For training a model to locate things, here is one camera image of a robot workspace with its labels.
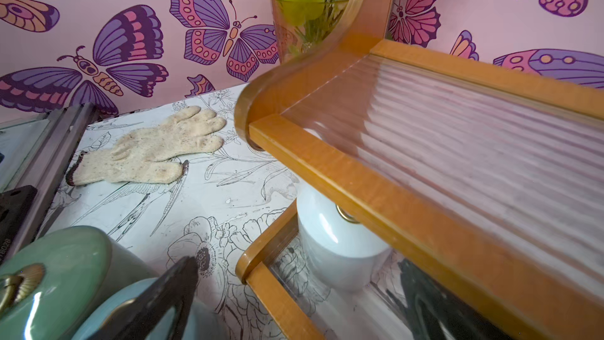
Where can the large green tea canister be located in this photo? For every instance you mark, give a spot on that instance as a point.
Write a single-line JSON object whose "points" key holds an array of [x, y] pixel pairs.
{"points": [[50, 287]]}

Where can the wooden three-tier shelf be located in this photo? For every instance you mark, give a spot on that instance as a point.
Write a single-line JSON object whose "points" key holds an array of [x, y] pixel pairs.
{"points": [[468, 136]]}

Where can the white canister bottom shelf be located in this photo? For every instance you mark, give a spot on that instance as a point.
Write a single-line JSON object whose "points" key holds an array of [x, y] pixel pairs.
{"points": [[341, 252]]}

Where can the beige work glove left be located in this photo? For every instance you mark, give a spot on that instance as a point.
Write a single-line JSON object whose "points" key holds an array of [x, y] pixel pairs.
{"points": [[146, 155]]}

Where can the front aluminium rail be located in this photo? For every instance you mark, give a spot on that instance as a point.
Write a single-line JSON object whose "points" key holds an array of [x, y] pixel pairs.
{"points": [[35, 153]]}

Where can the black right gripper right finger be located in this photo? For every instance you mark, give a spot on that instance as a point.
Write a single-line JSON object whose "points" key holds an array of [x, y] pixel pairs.
{"points": [[433, 312]]}

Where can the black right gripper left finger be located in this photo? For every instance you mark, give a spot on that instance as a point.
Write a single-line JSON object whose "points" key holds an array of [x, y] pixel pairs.
{"points": [[173, 290]]}

